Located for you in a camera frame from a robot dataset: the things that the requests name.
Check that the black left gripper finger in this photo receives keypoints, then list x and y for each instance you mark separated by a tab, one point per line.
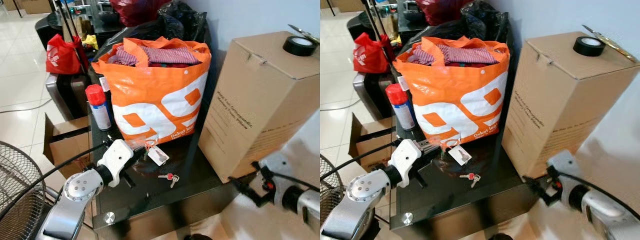
419	180
440	148
148	152
128	180

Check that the black tripod legs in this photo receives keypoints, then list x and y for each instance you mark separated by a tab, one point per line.
375	17
67	20

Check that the black tape roll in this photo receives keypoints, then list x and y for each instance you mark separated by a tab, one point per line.
299	46
589	46

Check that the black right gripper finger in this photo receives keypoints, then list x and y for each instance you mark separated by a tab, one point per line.
535	183
546	198
242	186
257	200

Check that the open low cardboard box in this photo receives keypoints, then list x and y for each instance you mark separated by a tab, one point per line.
67	145
370	142

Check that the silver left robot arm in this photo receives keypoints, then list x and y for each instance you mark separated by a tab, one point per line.
360	195
75	195

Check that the dark red plastic bag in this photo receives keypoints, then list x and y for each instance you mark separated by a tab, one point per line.
442	10
137	11

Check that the dark robot foot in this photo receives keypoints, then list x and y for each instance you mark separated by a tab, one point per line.
500	237
198	237

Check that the grey suitcase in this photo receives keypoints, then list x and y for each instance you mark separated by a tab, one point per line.
65	95
372	95

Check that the keys with red head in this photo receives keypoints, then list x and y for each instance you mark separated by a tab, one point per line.
170	178
472	178

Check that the tall brown cardboard box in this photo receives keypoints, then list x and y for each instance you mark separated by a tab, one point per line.
260	110
565	110

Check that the striped pink cloth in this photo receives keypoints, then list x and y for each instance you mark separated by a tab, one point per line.
165	55
465	54

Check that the orange white shopping bag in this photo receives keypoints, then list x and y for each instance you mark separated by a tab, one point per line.
155	105
455	105

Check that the small red bag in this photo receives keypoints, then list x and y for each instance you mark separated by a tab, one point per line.
64	57
370	56

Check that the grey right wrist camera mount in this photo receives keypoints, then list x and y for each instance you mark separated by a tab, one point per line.
275	170
565	167

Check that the black glass table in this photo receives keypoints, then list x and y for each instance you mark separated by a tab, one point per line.
465	200
165	200

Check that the yellow cloth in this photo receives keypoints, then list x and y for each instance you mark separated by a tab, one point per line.
91	41
394	39

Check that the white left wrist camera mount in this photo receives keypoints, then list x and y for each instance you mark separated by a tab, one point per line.
116	160
405	160

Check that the white paper tag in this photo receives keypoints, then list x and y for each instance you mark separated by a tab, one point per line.
460	155
158	155

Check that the red capped spray can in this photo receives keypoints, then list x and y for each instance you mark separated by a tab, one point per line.
99	107
401	106

